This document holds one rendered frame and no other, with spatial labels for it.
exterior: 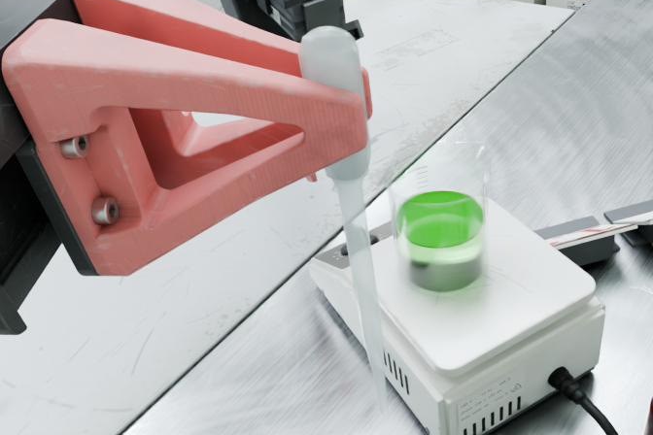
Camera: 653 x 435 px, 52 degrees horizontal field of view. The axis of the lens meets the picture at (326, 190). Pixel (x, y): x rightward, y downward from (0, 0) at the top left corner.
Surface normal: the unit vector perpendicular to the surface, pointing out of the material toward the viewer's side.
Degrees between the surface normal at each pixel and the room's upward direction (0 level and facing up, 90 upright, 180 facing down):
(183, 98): 90
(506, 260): 0
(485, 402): 90
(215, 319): 0
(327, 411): 0
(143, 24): 90
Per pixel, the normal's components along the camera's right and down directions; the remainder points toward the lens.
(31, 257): 0.98, -0.03
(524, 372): 0.46, 0.48
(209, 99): 0.22, 0.57
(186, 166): -0.20, 0.62
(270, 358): -0.15, -0.78
